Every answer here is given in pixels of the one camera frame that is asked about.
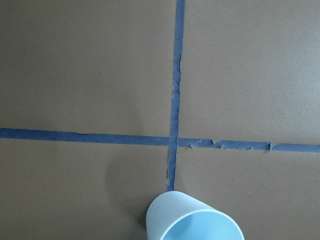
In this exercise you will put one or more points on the pale blue cup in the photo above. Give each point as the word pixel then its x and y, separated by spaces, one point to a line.
pixel 174 215

